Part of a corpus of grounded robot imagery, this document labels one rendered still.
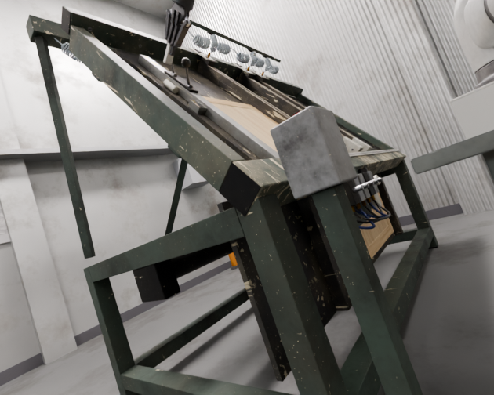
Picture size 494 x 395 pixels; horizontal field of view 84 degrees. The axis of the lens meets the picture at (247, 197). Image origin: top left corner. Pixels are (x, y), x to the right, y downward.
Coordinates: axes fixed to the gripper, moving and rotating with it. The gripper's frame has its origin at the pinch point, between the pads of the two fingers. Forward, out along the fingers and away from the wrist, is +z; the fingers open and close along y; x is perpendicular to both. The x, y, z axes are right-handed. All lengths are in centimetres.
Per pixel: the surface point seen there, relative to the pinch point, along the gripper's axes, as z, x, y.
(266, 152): 12, 11, 51
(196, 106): 13.3, 7.1, 14.9
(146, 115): 18.7, -13.9, 14.9
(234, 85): 9, 60, -16
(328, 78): -12, 326, -90
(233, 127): 12.2, 11.1, 32.9
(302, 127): -7, -14, 70
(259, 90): 11, 101, -28
